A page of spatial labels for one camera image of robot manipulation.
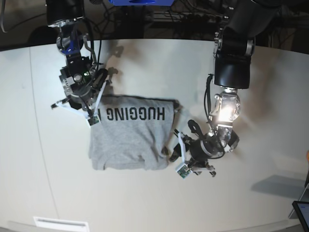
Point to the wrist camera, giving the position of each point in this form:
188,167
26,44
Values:
93,120
183,170

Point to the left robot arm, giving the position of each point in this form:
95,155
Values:
234,47

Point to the black power strip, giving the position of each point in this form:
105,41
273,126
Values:
181,17

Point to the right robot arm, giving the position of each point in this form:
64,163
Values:
77,48

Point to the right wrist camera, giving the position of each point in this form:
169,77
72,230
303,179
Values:
93,120

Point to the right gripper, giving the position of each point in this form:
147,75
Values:
83,93

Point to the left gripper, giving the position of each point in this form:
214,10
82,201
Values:
196,153

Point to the grey T-shirt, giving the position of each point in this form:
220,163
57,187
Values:
133,133

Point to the white label strip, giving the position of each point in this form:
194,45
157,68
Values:
61,225

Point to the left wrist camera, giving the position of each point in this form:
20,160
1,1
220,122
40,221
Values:
183,170

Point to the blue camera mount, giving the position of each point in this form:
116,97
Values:
141,2

